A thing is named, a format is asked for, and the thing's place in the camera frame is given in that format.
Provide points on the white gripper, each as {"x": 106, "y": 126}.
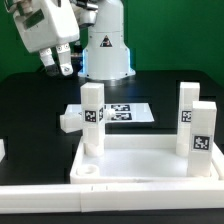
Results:
{"x": 50, "y": 23}

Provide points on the white desk top tray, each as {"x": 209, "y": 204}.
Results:
{"x": 137, "y": 159}

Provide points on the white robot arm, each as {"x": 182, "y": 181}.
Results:
{"x": 106, "y": 56}

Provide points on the white marker paper sheet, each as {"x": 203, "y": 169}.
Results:
{"x": 116, "y": 112}

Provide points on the white block left edge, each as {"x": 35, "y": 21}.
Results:
{"x": 2, "y": 149}

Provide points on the white front guide rail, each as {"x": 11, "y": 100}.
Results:
{"x": 111, "y": 197}

